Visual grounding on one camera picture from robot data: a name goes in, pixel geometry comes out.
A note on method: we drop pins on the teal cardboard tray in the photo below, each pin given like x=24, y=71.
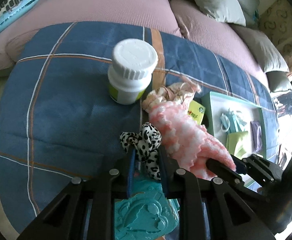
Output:
x=216, y=110

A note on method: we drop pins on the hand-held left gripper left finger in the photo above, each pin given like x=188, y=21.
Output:
x=131, y=172

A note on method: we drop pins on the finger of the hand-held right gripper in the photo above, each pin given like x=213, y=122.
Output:
x=261, y=167
x=221, y=168

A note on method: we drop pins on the black white spotted scrunchie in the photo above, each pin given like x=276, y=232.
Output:
x=146, y=142

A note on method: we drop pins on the pink scrunchie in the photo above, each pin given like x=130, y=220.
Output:
x=171, y=92

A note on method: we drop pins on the purple packet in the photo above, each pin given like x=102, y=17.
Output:
x=257, y=135

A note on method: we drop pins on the blue plaid blanket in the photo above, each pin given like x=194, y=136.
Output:
x=73, y=105

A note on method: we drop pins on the pink white fuzzy sock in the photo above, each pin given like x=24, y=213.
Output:
x=181, y=135

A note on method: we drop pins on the green tissue packet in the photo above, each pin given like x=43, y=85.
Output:
x=197, y=112

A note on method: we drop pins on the white plastic bottle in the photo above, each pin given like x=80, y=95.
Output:
x=131, y=75

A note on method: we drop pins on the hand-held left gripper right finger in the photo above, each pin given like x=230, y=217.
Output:
x=164, y=177

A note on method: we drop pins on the light green cloth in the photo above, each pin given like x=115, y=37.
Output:
x=237, y=143

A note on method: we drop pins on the blue face mask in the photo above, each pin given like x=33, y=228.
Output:
x=229, y=122

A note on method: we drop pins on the teal embossed pouch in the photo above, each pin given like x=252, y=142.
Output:
x=141, y=215

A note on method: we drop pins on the pink sofa cover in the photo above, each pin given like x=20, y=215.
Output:
x=98, y=7

